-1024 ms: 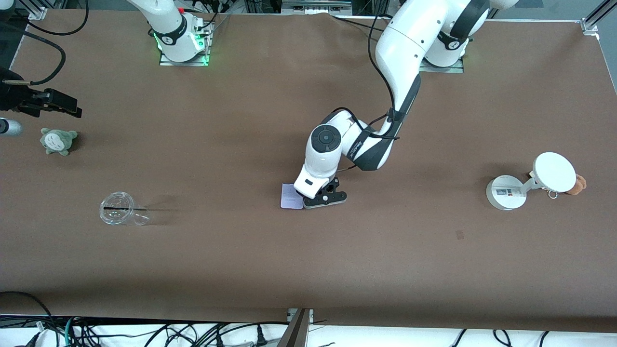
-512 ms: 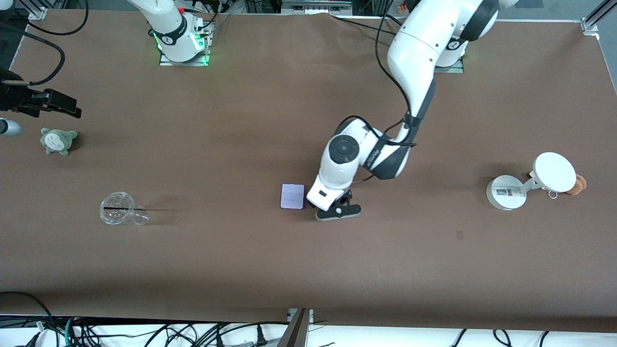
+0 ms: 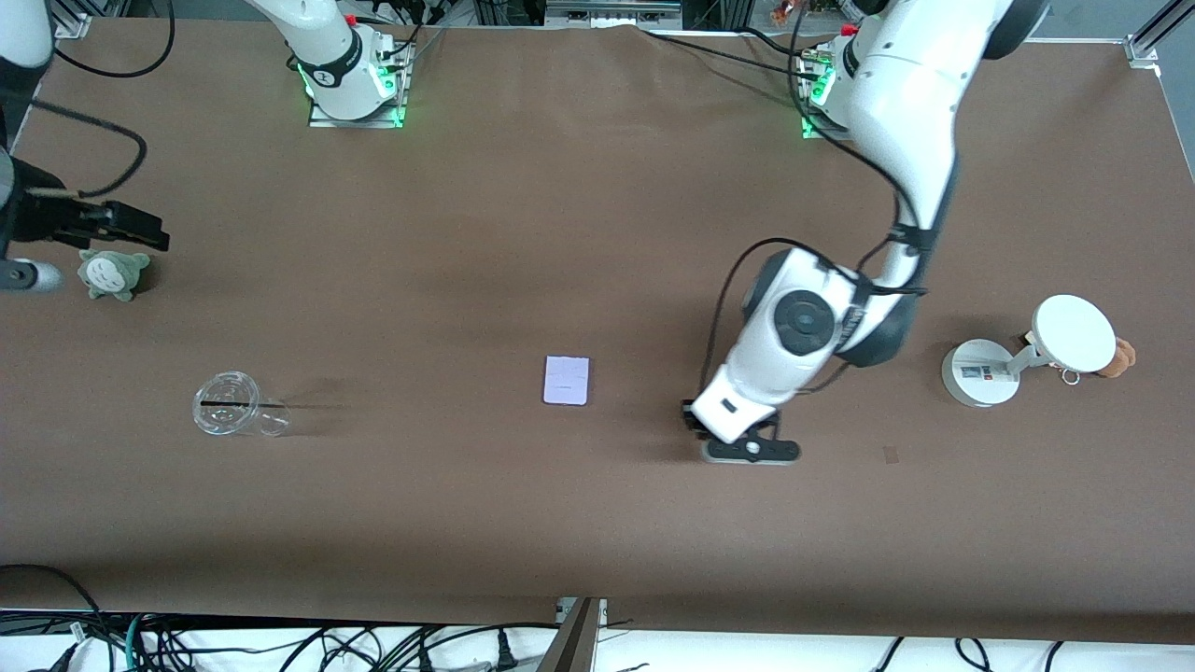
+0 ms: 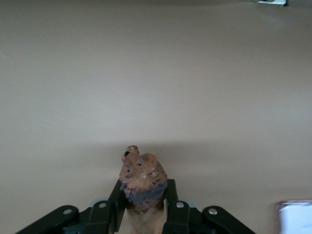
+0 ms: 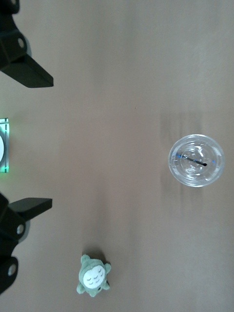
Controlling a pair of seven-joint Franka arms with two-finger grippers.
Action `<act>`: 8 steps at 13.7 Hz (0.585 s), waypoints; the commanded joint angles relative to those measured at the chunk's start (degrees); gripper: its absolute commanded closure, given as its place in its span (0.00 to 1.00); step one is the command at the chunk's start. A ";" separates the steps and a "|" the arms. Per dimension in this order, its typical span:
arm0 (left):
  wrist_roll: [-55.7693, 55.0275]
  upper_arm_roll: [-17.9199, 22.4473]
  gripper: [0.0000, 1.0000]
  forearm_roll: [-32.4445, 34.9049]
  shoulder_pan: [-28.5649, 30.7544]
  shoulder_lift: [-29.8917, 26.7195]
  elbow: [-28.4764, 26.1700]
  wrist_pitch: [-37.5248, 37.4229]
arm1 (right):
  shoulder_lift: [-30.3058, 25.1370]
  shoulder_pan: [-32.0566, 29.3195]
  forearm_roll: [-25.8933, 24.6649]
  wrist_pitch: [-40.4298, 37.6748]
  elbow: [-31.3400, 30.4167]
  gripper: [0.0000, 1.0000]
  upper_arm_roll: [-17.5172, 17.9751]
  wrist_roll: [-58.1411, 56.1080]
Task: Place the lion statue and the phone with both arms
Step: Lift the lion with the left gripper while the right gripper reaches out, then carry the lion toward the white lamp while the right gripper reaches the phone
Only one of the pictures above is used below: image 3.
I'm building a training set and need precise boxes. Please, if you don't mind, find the white round phone stand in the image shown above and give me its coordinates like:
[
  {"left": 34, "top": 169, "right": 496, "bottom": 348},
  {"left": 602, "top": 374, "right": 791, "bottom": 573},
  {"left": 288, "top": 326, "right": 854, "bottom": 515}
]
[{"left": 940, "top": 294, "right": 1118, "bottom": 410}]

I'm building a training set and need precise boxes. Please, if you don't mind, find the grey green Totoro plush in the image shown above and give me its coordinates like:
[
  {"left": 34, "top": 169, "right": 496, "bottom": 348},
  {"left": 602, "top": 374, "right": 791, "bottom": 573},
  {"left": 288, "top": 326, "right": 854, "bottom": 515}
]
[{"left": 77, "top": 247, "right": 151, "bottom": 302}]

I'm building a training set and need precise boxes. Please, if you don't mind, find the small lavender card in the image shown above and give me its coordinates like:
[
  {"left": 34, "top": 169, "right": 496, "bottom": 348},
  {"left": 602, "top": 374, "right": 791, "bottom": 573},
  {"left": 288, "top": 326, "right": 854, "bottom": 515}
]
[{"left": 542, "top": 355, "right": 592, "bottom": 407}]

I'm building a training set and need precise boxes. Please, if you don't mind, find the clear plastic cup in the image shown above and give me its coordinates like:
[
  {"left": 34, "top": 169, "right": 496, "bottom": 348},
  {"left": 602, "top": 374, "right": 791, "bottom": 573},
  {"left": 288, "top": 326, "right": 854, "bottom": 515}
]
[{"left": 193, "top": 371, "right": 291, "bottom": 440}]

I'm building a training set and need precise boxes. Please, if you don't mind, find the grey equipment box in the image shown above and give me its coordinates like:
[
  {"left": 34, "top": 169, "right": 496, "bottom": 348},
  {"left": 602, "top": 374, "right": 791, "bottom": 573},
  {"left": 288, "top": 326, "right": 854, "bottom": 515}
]
[{"left": 545, "top": 0, "right": 683, "bottom": 29}]

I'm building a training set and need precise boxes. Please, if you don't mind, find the aluminium frame profile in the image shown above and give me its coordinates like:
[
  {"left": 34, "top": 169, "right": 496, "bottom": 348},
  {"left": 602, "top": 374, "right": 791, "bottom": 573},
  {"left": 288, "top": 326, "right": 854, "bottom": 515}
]
[
  {"left": 536, "top": 596, "right": 609, "bottom": 672},
  {"left": 51, "top": 0, "right": 94, "bottom": 40},
  {"left": 1124, "top": 0, "right": 1195, "bottom": 68}
]

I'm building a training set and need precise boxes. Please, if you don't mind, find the brown plush keychain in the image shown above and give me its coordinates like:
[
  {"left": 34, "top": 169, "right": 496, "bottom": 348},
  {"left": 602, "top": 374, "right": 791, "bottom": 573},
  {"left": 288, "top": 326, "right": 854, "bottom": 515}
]
[{"left": 1058, "top": 337, "right": 1138, "bottom": 386}]

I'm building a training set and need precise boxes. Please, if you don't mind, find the teal cable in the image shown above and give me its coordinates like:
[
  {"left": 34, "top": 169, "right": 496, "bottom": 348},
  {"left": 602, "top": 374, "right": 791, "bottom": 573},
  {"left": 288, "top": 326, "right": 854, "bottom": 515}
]
[{"left": 124, "top": 611, "right": 156, "bottom": 672}]

